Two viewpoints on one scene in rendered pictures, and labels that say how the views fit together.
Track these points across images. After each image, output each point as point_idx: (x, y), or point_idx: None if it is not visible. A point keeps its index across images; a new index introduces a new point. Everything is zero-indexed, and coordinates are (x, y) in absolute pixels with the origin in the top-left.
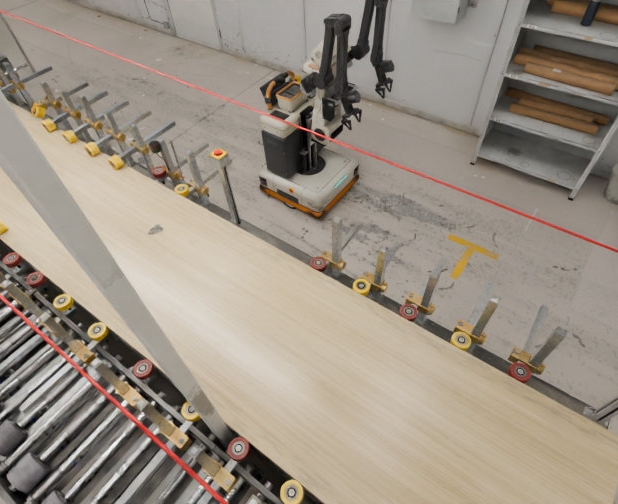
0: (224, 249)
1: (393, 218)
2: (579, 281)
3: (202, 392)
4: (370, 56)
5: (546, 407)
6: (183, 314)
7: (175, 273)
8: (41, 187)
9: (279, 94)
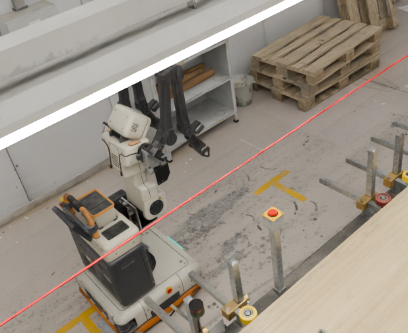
0: (362, 267)
1: (220, 226)
2: (319, 137)
3: None
4: (140, 108)
5: None
6: None
7: (398, 311)
8: None
9: (93, 214)
